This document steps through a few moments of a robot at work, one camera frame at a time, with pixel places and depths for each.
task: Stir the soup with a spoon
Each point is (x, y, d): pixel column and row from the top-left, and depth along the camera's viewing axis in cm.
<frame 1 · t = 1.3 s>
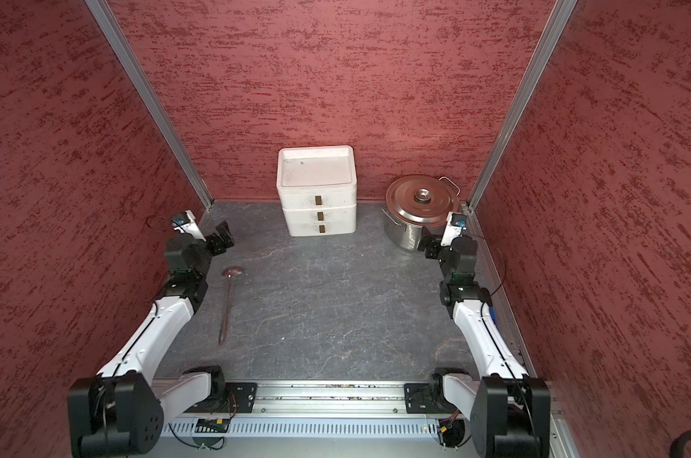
left hand: (211, 232, 81), fingers open
right hand: (433, 231, 82), fingers open
white three-drawer storage box: (318, 186, 94), point 25 cm above the table
stainless steel pot: (403, 234, 111), point 2 cm above the table
stainless steel pot lid: (422, 199, 100), point 19 cm above the table
metal ladle spoon: (229, 273, 97), point 3 cm above the table

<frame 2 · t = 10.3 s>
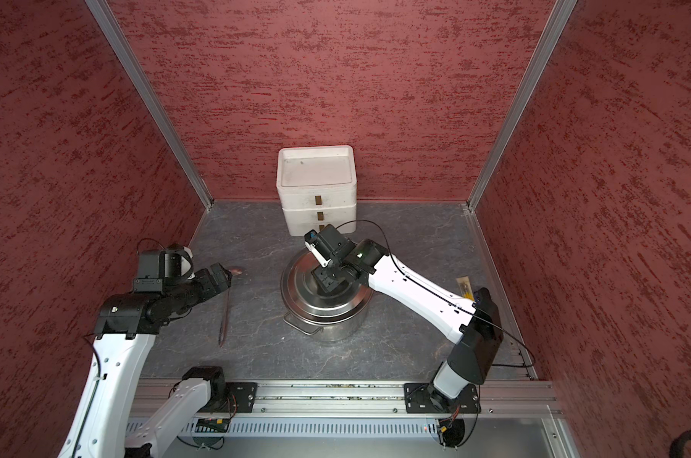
left hand: (214, 289, 70), fingers open
right hand: (329, 274, 76), fingers open
stainless steel pot lid: (299, 296, 76), point 18 cm above the table
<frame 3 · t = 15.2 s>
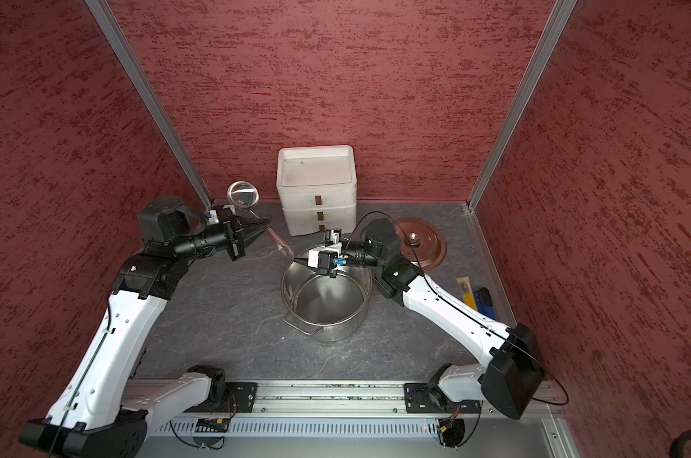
left hand: (268, 226, 60), fingers closed
right hand: (294, 247, 62), fingers open
stainless steel pot lid: (431, 241, 109), point 2 cm above the table
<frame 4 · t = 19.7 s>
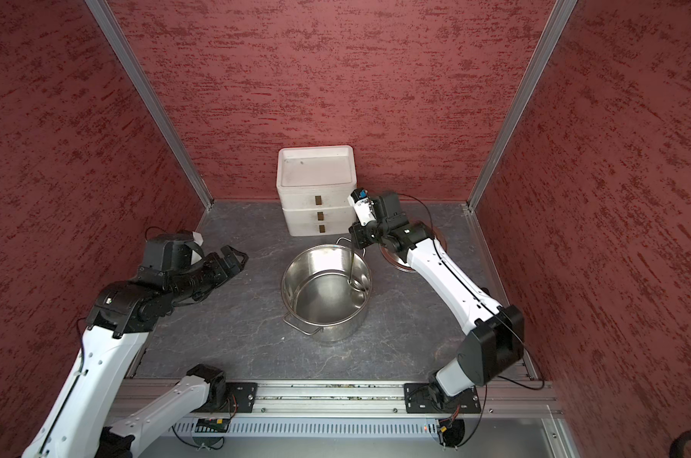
left hand: (233, 273, 67), fingers open
right hand: (350, 234, 79), fingers closed
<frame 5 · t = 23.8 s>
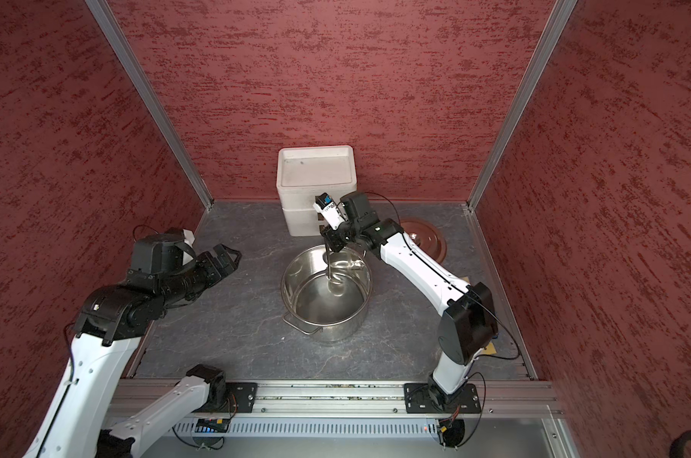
left hand: (226, 270, 65), fingers open
right hand: (324, 236, 80), fingers closed
